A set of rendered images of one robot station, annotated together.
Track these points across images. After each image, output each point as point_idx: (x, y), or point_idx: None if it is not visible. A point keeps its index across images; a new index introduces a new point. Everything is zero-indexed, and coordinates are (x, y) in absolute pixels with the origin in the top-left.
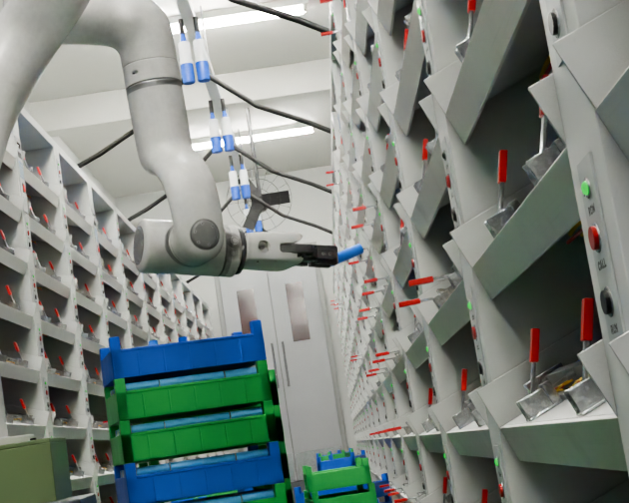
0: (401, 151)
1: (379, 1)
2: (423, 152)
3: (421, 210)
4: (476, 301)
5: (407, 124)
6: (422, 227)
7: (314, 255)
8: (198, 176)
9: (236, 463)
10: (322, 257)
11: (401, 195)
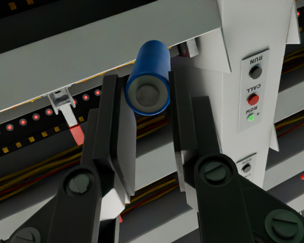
0: (219, 113)
1: (181, 234)
2: (72, 134)
3: (68, 64)
4: None
5: (168, 145)
6: (151, 17)
7: (49, 203)
8: None
9: None
10: (82, 151)
11: (224, 67)
